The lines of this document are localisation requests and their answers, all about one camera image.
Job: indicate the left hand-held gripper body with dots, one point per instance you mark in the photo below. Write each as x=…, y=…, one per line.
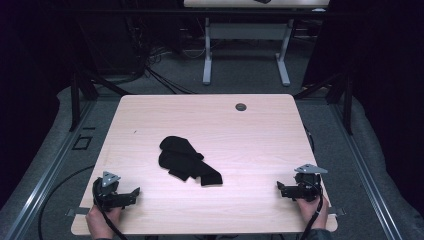
x=108, y=195

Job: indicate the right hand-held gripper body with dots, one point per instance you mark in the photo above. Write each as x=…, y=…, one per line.
x=308, y=186

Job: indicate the person's right hand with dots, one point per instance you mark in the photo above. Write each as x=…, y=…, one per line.
x=311, y=211

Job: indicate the person's left hand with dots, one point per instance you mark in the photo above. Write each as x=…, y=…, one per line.
x=100, y=221

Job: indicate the black tape strip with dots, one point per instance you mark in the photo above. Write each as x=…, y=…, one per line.
x=89, y=128

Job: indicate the grey table grommet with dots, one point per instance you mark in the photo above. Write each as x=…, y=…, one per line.
x=240, y=107

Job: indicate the black metal stand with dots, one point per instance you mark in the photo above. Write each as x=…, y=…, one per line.
x=346, y=103
x=75, y=100

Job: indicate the white-legged background table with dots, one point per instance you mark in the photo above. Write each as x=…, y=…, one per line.
x=246, y=31

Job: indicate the aluminium floor rail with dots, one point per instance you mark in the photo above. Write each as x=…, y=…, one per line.
x=366, y=173
x=50, y=173

